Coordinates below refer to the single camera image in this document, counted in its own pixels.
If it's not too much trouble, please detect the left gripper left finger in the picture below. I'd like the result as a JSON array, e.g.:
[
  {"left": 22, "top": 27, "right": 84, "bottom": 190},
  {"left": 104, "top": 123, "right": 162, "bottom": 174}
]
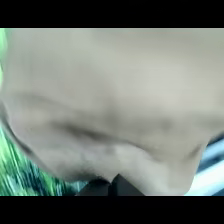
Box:
[{"left": 75, "top": 178, "right": 111, "bottom": 197}]

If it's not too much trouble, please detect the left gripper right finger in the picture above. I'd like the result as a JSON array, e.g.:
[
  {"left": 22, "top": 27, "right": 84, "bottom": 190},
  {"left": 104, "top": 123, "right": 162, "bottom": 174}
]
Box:
[{"left": 109, "top": 173, "right": 147, "bottom": 197}]

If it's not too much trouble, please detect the beige garment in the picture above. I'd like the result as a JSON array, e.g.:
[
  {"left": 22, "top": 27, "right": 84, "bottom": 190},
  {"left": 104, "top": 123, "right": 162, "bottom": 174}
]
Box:
[{"left": 0, "top": 28, "right": 224, "bottom": 197}]

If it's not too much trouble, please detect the silver frame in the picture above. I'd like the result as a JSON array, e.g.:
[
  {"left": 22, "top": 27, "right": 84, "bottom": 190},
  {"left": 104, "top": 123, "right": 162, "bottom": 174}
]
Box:
[{"left": 187, "top": 133, "right": 224, "bottom": 197}]

